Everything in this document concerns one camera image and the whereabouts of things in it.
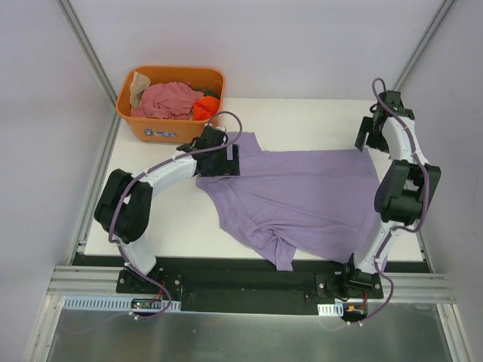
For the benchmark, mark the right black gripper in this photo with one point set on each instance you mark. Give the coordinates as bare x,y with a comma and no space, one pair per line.
369,136

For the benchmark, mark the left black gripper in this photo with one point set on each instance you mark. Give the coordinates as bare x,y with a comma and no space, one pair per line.
220,166

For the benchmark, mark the orange plastic basket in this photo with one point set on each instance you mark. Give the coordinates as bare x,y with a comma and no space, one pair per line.
169,130

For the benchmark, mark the purple t-shirt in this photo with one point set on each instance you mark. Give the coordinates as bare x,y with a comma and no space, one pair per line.
320,202

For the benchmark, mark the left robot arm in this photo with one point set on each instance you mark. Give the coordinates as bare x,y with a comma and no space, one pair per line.
124,207

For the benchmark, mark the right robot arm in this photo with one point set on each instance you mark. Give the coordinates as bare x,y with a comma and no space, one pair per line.
403,196

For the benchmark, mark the orange-red cloth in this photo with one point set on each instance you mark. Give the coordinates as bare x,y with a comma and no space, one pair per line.
205,107

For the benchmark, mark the green cloth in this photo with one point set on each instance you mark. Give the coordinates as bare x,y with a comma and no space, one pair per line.
208,93

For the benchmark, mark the pink crumpled shirt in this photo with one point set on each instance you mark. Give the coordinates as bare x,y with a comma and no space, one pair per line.
173,100

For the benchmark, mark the beige cloth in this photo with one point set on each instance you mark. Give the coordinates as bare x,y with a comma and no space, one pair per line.
138,85

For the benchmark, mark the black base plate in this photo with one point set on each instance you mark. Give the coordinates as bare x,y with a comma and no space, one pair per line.
252,286

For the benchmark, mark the left aluminium frame post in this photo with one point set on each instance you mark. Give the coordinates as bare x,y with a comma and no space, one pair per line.
87,48

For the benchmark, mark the aluminium frame post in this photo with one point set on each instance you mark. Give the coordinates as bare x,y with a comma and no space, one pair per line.
87,48
435,24

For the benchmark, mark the right aluminium frame post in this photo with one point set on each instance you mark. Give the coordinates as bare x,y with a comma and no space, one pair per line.
435,24

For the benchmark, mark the right white cable duct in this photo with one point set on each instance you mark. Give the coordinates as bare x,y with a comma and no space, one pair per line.
330,310

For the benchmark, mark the white cable duct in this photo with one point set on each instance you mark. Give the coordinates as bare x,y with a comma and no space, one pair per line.
330,310
109,303

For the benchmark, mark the aluminium rail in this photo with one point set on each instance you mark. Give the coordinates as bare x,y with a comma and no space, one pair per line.
84,280

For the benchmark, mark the left white cable duct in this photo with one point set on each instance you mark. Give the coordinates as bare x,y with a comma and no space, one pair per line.
109,303

